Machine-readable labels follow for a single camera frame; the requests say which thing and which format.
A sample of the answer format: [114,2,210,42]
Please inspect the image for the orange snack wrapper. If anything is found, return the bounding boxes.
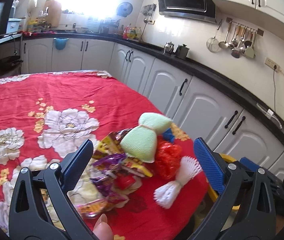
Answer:
[76,198,112,218]

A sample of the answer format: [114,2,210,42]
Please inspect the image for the white brush bundle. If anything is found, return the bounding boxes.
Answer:
[153,156,202,209]

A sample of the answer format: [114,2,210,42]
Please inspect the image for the purple snack wrapper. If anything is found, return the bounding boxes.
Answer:
[90,153,128,205]

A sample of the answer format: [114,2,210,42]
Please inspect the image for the red plastic bag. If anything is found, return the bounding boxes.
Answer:
[154,139,182,180]

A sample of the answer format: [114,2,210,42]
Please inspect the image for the red small wrapper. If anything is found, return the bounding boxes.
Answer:
[114,174,136,190]

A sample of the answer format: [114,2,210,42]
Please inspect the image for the blue glove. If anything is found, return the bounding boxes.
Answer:
[162,128,175,144]

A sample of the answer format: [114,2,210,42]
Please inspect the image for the yellow red carton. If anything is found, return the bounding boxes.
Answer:
[93,128,153,178]

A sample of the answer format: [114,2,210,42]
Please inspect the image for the green knitted cloth bundle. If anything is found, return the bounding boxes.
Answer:
[120,112,172,163]

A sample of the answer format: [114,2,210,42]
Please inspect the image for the yellow rimmed trash bin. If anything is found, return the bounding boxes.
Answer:
[206,153,240,211]

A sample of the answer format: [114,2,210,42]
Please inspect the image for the left hand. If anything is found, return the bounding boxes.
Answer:
[93,214,114,240]

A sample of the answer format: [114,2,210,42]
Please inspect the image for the white lower cabinets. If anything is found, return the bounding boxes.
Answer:
[21,38,284,179]

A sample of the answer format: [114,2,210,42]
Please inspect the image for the red floral tablecloth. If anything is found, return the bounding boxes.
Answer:
[0,71,208,239]

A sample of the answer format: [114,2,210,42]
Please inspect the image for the black countertop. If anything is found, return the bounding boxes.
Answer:
[22,33,284,145]

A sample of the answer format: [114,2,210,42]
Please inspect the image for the hanging ladle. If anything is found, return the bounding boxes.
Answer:
[218,21,232,49]

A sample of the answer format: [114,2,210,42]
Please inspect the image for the hanging strainer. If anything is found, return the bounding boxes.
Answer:
[206,20,222,53]

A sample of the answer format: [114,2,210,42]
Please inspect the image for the blue hanging basket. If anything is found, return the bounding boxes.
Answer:
[53,38,69,50]

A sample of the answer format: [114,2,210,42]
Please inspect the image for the steel kettle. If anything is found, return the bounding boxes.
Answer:
[163,42,174,55]

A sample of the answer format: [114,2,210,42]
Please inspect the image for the wall power socket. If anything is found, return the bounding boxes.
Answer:
[265,57,280,72]

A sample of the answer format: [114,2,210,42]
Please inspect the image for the round wall fan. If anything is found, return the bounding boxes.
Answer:
[116,2,133,17]

